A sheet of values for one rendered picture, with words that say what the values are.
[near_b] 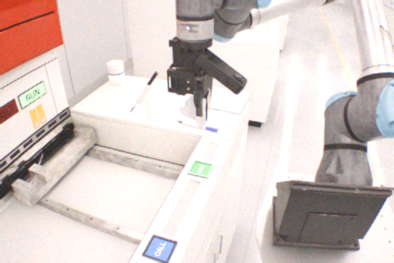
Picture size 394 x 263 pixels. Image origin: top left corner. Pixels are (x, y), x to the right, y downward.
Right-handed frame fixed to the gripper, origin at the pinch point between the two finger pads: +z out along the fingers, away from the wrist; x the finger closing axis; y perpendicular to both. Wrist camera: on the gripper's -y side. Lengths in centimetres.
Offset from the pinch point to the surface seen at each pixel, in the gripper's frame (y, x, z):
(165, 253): -0.5, 26.7, 14.1
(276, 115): -13, -205, 111
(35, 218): 46, 24, 29
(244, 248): -12, -43, 111
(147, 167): 22.1, -8.0, 26.2
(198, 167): 1.5, -0.4, 14.2
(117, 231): 17.7, 18.9, 25.6
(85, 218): 28.5, 18.7, 25.5
